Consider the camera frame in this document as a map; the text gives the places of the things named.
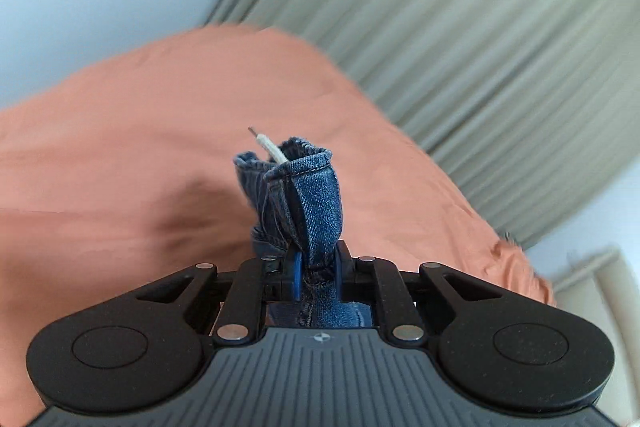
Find orange bed sheet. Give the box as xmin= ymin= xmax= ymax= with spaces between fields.
xmin=0 ymin=23 xmax=558 ymax=413

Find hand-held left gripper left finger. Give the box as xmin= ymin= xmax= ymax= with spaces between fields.
xmin=134 ymin=253 xmax=303 ymax=342

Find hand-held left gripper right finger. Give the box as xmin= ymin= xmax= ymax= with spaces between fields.
xmin=333 ymin=241 xmax=506 ymax=343

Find beige padded headboard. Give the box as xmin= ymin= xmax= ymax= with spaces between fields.
xmin=552 ymin=247 xmax=640 ymax=427

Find blue denim pants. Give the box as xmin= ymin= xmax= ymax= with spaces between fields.
xmin=233 ymin=126 xmax=375 ymax=332

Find beige pleated curtain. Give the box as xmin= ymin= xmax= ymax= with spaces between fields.
xmin=204 ymin=0 xmax=640 ymax=249

